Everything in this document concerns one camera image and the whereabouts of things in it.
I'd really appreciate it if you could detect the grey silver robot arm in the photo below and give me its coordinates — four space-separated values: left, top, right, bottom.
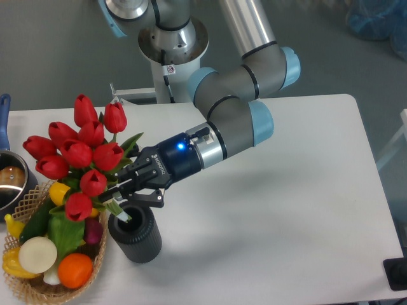
99 1 301 207

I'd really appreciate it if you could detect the dark green cucumber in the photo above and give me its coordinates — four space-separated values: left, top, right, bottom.
18 197 56 245

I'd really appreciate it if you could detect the orange fruit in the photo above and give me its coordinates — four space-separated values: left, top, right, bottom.
58 253 93 289

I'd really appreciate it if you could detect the purple red radish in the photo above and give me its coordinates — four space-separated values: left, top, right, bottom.
83 219 103 245

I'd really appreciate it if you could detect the red tulip bouquet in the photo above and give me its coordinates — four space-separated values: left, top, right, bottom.
23 94 141 215

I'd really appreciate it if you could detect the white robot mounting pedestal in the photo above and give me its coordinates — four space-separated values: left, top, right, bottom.
109 17 210 107

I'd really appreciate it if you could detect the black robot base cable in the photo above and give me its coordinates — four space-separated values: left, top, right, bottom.
160 50 176 104

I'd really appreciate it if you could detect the yellow squash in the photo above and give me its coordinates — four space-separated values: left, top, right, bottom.
49 182 99 221

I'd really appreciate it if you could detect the dark grey ribbed vase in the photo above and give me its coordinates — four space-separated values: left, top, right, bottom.
108 203 162 264

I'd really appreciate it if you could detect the yellow banana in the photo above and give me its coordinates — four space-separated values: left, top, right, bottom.
4 214 25 239

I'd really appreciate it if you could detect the white frame at right edge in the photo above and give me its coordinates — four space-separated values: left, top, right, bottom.
376 109 406 171

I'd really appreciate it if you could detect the green bok choy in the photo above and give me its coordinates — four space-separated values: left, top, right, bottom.
43 212 85 285

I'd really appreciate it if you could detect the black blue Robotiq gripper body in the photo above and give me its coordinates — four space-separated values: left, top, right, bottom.
125 133 202 192

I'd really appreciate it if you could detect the blue handled steel saucepan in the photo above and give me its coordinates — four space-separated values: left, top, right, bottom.
1 93 38 223

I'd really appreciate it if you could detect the white onion half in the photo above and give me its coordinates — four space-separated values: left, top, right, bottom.
18 236 57 274

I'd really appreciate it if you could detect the blue plastic bag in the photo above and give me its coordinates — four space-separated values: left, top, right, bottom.
345 1 406 60

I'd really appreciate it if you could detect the black device at table edge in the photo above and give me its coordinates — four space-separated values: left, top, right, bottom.
383 257 406 291

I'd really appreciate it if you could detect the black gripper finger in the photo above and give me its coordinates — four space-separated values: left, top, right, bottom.
113 144 141 181
98 187 165 208

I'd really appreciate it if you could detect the woven wicker basket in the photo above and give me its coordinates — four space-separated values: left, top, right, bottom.
3 180 108 304

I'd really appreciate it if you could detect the yellow bell pepper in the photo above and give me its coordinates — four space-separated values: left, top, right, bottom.
3 247 39 279

